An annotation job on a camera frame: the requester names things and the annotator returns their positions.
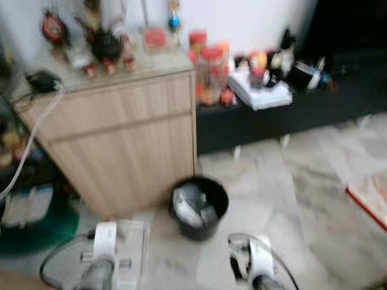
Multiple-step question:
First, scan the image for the orange-lidded jar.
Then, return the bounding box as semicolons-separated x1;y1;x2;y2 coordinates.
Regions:
189;30;207;61

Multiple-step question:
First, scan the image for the black round rubbish bin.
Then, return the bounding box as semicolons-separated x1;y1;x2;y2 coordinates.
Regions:
169;176;230;242

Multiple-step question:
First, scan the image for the black television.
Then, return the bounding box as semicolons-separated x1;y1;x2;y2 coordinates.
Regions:
301;0;387;59

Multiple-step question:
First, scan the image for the black and white bottle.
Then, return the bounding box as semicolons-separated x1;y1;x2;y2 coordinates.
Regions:
269;27;297;77

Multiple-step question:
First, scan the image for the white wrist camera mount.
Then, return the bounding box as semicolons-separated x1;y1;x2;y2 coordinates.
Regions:
92;221;119;262
245;236;276;280

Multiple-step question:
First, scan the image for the green round basin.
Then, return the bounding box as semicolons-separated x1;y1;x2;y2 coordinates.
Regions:
0;187;80;256

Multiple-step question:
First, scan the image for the black round pot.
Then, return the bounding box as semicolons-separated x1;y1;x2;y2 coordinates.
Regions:
89;27;125;61

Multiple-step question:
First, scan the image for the white crumpled trash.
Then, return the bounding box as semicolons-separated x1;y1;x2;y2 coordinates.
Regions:
172;183;220;229

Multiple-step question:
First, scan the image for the small red bottle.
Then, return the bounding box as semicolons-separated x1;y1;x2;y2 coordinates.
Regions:
82;60;98;80
122;54;137;74
102;59;117;77

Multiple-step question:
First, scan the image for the white power cable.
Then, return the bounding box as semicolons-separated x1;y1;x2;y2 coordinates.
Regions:
0;85;65;200

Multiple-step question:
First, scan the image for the clear container with red lid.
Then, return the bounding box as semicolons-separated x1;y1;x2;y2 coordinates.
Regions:
143;27;167;54

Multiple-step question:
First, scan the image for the blue figurine on stick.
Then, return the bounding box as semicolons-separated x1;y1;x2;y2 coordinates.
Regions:
167;0;181;38

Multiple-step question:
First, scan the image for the black cylinder with white band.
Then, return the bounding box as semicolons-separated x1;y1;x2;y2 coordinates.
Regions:
284;57;331;92

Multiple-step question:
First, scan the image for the red edged floor mat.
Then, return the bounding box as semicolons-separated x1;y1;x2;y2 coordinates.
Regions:
345;172;387;232

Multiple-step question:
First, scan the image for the black low bench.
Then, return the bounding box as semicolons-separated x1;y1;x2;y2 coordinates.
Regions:
195;51;387;155

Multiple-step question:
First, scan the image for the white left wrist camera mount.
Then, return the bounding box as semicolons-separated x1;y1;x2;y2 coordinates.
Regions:
92;221;119;262

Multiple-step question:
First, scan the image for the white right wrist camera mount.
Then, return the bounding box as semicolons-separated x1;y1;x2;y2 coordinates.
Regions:
245;236;276;280

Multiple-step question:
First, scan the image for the red round ornament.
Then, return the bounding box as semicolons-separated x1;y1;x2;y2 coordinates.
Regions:
41;11;67;44

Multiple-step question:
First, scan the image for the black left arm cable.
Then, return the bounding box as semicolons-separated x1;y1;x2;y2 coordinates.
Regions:
39;242;97;290

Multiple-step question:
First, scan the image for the small red-lidded jar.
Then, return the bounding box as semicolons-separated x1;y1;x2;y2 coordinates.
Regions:
250;66;267;89

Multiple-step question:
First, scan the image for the black power adapter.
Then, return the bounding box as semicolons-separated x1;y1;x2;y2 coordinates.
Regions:
25;71;61;94

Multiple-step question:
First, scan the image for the white flat box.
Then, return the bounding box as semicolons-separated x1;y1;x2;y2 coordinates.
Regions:
229;69;293;111

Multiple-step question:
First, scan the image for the light wooden cabinet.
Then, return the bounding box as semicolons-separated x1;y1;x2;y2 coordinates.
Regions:
13;51;199;219

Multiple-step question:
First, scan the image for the large clear red-lidded jar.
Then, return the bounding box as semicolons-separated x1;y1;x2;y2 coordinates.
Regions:
198;47;228;106

